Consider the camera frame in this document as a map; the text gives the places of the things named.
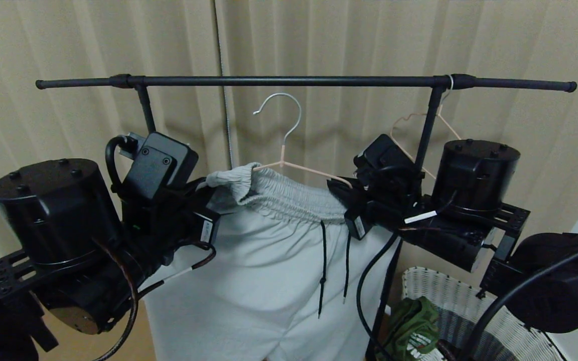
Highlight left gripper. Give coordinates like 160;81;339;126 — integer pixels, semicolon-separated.
123;188;222;267

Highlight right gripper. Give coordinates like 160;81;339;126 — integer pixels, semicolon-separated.
344;201;410;240

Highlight pale grey shorts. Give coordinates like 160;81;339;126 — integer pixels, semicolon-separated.
141;162;400;361

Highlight green printed garment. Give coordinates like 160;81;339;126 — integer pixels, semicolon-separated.
377;297;440;361

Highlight pink clothes hanger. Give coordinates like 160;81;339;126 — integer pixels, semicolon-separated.
252;93;354;190
391;88;463;179

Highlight white laundry basket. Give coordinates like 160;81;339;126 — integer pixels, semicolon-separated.
402;267;565;361

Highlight black clothes rack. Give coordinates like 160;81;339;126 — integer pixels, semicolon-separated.
36;74;577;361

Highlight metal curtain wand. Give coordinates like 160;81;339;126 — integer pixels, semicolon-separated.
214;0;233;170

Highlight beige curtain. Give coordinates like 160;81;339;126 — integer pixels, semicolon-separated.
0;0;578;361

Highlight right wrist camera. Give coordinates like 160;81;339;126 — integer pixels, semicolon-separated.
353;134;425;201

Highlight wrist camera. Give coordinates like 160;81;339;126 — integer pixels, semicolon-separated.
353;134;425;201
104;131;200;221

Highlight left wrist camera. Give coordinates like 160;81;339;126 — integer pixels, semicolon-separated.
104;131;200;221

